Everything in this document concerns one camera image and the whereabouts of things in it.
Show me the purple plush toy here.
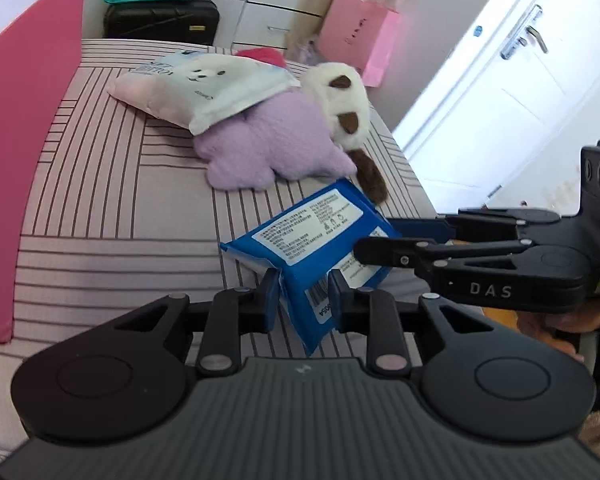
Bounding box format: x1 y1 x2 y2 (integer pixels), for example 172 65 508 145
193 90 356 191

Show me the pink paper gift bag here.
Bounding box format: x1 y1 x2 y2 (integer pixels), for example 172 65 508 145
317 0 405 88

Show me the white brown plush cat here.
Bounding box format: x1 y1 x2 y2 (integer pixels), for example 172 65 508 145
300 62 388 205

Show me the white door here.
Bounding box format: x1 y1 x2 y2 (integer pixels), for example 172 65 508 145
394 0 600 212

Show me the silver door handle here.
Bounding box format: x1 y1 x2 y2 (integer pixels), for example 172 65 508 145
500 4 548 61

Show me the soft cotton tissue pack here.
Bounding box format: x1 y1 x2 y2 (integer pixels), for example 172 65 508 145
107 50 300 136

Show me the pink cardboard box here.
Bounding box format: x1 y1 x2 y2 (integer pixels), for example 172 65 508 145
0 0 83 344

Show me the black suitcase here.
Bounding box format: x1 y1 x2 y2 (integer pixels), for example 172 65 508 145
102 0 220 46

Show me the person right hand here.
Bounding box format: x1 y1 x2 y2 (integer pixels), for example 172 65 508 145
517 302 600 362

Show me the blue wet wipes pack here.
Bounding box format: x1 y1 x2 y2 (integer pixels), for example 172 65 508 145
220 179 399 354

